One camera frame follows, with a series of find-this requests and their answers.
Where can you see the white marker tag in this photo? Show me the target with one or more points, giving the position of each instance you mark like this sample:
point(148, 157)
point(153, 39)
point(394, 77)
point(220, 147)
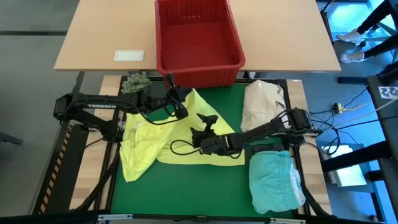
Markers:
point(388, 92)

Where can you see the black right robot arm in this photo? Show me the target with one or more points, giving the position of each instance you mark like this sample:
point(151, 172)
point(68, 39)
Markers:
point(270, 127)

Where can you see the white rectangular label plate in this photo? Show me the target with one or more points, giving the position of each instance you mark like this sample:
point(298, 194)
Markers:
point(129, 55)

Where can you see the red plastic laundry bin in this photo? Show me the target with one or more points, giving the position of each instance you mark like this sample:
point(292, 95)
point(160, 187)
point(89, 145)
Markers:
point(199, 77)

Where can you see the black aluminium table frame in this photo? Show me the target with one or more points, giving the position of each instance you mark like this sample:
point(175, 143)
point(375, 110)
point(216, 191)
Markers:
point(77, 217)

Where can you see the green table mat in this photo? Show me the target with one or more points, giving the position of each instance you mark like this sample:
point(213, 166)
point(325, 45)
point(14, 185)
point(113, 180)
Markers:
point(192, 193)

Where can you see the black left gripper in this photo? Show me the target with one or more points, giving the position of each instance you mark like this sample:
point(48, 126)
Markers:
point(177, 93)

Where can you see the silver metal bracket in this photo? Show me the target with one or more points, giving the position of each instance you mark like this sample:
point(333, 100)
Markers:
point(115, 217)
point(287, 221)

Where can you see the black side table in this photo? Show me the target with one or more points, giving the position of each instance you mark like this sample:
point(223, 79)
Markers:
point(388, 130)

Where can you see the yellow power plug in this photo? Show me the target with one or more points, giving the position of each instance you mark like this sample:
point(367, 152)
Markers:
point(339, 108)

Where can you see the yellow garment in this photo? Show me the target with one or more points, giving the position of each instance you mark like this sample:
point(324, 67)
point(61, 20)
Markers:
point(143, 146)

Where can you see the pale green spiky plant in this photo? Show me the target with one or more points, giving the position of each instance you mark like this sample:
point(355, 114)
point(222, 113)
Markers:
point(135, 83)

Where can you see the black desk foot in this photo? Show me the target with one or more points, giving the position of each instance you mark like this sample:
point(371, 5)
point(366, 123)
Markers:
point(326, 21)

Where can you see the black metal beam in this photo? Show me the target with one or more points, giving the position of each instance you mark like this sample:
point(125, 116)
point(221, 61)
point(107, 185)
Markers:
point(357, 158)

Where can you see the grey chair base leg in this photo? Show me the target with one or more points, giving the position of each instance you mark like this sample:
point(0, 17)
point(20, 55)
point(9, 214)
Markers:
point(11, 139)

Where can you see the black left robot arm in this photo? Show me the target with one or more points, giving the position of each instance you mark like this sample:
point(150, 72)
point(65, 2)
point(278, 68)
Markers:
point(99, 105)

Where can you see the light wooden desk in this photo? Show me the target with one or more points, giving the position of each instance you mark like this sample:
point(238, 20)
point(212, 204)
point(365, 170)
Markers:
point(102, 31)

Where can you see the black chair caster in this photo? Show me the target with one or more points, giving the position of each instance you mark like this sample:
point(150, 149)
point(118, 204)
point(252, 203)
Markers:
point(362, 44)

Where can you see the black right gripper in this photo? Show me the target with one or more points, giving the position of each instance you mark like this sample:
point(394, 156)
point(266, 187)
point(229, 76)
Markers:
point(217, 144)

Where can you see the cream white garment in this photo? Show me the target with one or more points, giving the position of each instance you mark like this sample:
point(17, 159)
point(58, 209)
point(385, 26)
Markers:
point(261, 99)

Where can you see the white box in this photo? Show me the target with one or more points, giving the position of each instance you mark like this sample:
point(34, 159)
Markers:
point(345, 174)

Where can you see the pale teal white garment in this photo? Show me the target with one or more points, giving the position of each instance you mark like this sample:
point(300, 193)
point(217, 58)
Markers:
point(273, 183)

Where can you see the person's leg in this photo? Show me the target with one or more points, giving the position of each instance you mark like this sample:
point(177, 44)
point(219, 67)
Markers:
point(382, 48)
point(374, 17)

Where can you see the white sneaker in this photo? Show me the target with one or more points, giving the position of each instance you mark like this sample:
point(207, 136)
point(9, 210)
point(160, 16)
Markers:
point(352, 57)
point(349, 36)

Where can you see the black hazard striped platform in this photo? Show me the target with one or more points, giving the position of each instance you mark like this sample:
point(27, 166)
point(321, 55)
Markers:
point(62, 174)

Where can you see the dark grey garment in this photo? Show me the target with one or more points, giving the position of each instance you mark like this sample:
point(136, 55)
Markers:
point(267, 147)

